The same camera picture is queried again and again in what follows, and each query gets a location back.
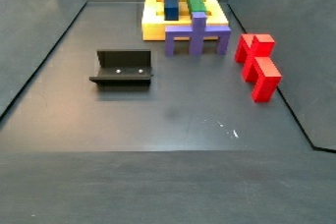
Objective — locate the blue long block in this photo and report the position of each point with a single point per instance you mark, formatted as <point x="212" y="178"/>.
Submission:
<point x="171" y="10"/>

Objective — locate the yellow slotted board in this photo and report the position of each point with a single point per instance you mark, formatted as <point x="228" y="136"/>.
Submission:
<point x="153" y="23"/>

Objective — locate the purple branched block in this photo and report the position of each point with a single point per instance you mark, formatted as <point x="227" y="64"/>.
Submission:
<point x="196" y="32"/>

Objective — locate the red branched block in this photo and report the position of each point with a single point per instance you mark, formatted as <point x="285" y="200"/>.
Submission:
<point x="253" y="53"/>

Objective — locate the black angle bracket holder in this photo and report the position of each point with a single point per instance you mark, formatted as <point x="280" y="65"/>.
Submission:
<point x="123" y="66"/>

